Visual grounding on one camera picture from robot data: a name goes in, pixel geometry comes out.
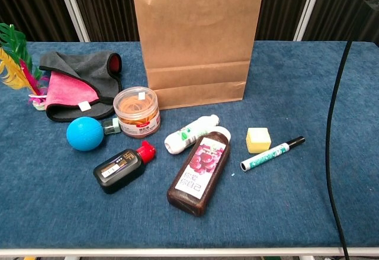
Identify white partition frame post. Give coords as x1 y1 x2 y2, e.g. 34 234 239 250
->
293 0 326 42
54 0 91 43

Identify black ink bottle red cap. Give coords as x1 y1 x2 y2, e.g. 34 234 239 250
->
93 140 157 195

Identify dark red juice bottle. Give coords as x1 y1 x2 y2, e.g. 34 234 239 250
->
166 126 232 217

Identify blue felt table cover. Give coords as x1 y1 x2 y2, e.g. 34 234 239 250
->
0 40 379 249

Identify brown paper bag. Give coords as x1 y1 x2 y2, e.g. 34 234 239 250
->
131 0 266 111

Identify blue ball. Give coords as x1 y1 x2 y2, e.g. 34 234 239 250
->
66 116 105 152

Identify clear rubber band jar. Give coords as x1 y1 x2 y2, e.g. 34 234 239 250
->
113 86 161 139

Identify white marker pen black cap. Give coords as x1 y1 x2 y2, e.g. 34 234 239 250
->
240 136 306 172

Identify colourful feather shuttlecock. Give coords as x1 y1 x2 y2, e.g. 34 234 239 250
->
0 23 50 111

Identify small white bottle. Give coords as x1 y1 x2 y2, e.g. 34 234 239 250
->
164 114 220 155

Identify grey and pink towel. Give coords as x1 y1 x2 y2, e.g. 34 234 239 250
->
38 51 123 123

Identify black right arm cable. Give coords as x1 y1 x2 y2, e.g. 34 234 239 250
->
325 40 354 260

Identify black pleated curtain panel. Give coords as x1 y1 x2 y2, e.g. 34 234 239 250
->
0 0 80 43
68 0 143 42
256 0 312 41
302 0 379 47

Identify yellow foam cube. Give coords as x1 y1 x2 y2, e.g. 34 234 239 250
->
245 127 272 155

